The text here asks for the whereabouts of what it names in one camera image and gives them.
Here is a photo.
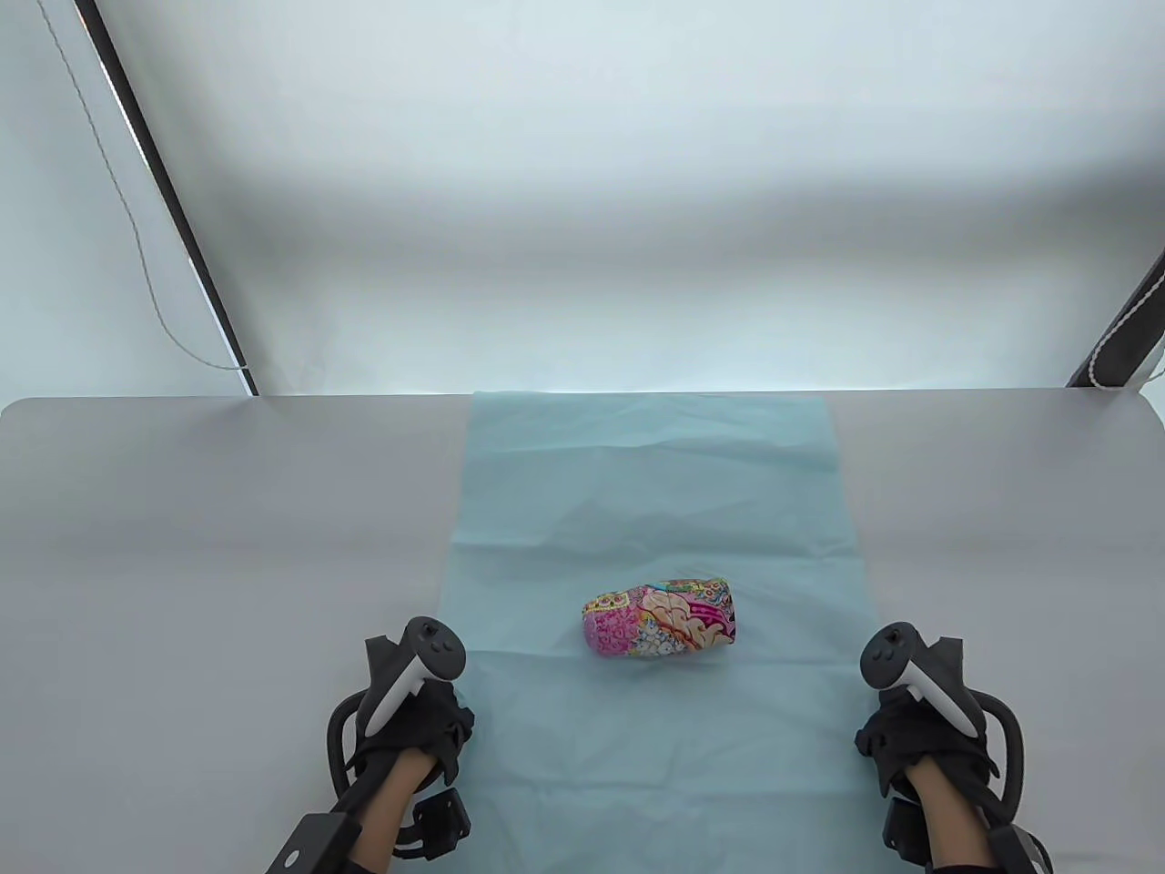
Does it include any person's right hand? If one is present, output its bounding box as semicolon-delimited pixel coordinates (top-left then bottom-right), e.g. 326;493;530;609
854;690;998;802

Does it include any person's left hand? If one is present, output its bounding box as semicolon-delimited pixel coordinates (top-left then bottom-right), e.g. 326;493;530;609
350;683;476;788

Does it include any light blue gift wrapping paper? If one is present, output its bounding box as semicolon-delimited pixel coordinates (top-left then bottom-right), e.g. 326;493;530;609
435;391;922;874

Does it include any person's left forearm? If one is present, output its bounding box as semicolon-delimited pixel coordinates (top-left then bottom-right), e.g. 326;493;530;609
350;756;438;874

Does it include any person's right forearm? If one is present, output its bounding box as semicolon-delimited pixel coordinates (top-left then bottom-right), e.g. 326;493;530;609
906;756;999;874

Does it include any black white left controller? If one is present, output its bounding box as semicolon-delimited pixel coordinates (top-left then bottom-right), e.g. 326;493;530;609
328;616;468;804

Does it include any black white controller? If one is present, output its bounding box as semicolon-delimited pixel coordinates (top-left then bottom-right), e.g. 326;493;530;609
328;616;468;804
860;622;1026;822

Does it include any black white right controller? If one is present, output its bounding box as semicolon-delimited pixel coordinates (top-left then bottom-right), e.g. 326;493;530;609
860;622;1026;822

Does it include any black right wrist box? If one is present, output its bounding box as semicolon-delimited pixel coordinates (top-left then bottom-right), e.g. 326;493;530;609
988;824;1054;874

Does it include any black wrist box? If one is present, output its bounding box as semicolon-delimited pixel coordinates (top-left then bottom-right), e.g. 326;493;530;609
988;824;1054;874
264;788;383;874

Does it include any black left wrist box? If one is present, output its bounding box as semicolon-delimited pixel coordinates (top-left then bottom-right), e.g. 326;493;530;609
264;788;383;874

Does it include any short black pole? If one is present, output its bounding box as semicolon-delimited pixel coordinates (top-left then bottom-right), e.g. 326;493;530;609
1065;246;1165;391

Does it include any long black pole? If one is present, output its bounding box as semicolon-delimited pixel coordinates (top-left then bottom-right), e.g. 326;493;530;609
75;0;261;397

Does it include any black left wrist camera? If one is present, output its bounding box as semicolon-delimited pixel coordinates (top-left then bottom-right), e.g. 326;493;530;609
400;788;473;862

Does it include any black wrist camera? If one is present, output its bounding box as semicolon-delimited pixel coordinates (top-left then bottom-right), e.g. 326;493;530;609
400;788;473;862
881;797;922;862

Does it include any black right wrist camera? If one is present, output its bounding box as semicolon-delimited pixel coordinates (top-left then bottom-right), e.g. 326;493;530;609
881;797;922;862

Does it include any thin white cord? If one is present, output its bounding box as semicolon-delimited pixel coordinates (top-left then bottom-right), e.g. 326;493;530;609
36;0;252;375

